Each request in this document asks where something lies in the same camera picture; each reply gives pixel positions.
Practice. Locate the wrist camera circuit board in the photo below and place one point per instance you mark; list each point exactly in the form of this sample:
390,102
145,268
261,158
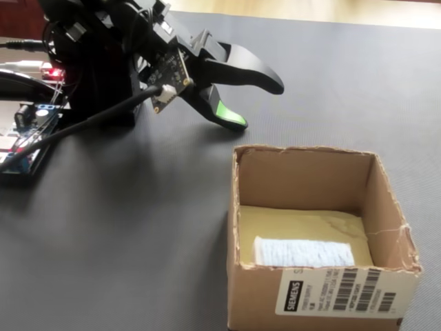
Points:
169,74

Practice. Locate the blue circuit board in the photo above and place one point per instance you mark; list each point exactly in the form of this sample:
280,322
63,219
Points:
24,138

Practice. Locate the white barcode label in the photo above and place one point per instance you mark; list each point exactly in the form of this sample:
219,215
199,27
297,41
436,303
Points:
341,291

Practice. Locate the black table mat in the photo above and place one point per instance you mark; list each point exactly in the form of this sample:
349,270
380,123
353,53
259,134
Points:
138,224

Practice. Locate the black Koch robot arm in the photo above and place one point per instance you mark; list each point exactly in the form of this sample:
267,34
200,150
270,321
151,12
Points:
100,69

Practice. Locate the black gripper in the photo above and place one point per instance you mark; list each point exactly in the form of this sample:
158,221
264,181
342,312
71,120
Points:
193,41

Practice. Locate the motor driver board red LED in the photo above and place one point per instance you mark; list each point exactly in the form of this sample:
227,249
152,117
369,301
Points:
51,72

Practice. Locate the yellow foam pad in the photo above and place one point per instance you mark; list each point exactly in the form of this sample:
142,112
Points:
296,224

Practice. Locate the open cardboard box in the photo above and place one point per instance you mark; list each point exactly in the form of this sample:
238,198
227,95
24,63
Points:
255,296

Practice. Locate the black power plug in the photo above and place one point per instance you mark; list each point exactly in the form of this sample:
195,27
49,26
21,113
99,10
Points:
22,45

